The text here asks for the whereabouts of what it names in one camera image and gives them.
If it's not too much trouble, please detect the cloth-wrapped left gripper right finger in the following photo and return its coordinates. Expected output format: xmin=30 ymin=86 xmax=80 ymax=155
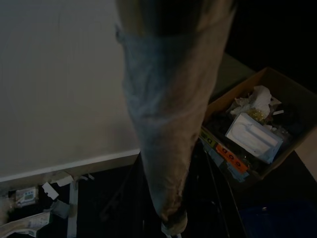
xmin=172 ymin=0 xmax=237 ymax=230

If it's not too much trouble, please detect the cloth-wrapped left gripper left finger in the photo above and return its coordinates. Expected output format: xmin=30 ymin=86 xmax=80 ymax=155
xmin=115 ymin=0 xmax=179 ymax=228

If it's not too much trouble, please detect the black floor mat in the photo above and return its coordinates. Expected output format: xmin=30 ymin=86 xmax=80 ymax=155
xmin=0 ymin=151 xmax=317 ymax=238

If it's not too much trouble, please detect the white crumpled paper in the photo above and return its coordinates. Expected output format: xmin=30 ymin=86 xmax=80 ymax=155
xmin=232 ymin=85 xmax=273 ymax=117

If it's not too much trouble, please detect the white foam packing tray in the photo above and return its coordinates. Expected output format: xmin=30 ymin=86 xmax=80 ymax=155
xmin=224 ymin=113 xmax=284 ymax=164

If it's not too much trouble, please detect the brown cardboard rubbish box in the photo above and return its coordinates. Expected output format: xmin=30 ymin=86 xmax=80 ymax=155
xmin=200 ymin=66 xmax=317 ymax=183

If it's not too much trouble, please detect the small white card piece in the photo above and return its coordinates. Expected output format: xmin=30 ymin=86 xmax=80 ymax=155
xmin=41 ymin=182 xmax=60 ymax=200

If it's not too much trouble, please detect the white tape strip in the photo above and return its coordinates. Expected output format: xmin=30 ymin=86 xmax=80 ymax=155
xmin=66 ymin=175 xmax=80 ymax=238

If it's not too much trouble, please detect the small white display device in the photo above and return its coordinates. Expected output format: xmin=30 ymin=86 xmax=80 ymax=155
xmin=14 ymin=188 xmax=38 ymax=208

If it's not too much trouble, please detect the printed paper bag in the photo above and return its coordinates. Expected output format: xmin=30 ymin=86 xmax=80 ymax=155
xmin=0 ymin=210 xmax=53 ymax=238

